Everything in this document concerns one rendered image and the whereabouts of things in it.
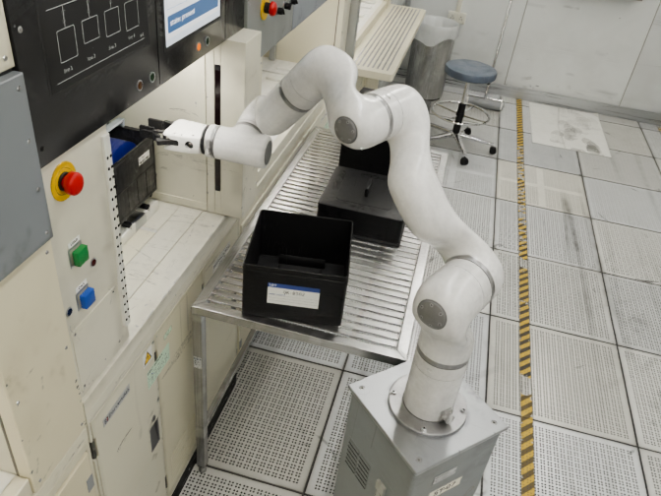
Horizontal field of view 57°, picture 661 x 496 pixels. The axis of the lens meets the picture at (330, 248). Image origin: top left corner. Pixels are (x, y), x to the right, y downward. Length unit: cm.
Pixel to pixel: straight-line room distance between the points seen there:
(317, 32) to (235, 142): 166
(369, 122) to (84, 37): 50
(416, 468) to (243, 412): 115
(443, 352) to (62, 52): 90
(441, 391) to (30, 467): 83
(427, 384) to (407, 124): 57
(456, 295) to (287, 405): 139
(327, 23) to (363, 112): 196
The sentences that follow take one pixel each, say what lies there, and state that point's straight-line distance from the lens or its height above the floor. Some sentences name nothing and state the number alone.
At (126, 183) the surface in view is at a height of 104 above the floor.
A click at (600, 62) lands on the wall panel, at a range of 586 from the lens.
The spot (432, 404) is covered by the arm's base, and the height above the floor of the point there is 83.
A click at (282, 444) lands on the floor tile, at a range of 235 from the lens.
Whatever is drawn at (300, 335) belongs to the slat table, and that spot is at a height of 76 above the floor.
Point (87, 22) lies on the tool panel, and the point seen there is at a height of 158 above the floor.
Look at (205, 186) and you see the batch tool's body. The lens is 185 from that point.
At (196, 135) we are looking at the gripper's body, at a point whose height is 121.
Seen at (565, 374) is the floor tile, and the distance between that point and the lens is 293.
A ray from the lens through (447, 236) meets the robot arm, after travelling 124.
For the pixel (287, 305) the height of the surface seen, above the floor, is 81.
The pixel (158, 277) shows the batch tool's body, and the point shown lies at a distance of 165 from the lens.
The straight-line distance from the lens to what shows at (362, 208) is 199.
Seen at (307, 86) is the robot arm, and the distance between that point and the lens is 130.
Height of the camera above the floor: 189
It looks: 35 degrees down
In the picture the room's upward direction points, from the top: 7 degrees clockwise
